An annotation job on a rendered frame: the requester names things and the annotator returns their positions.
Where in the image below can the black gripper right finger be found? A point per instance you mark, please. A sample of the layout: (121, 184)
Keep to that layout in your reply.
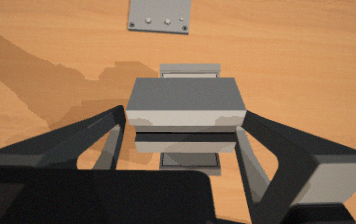
(311, 169)

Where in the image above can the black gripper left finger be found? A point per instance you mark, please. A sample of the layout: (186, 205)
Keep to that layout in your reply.
(60, 148)

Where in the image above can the grey metal block with slot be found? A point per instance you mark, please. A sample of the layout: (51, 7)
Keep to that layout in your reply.
(185, 115)

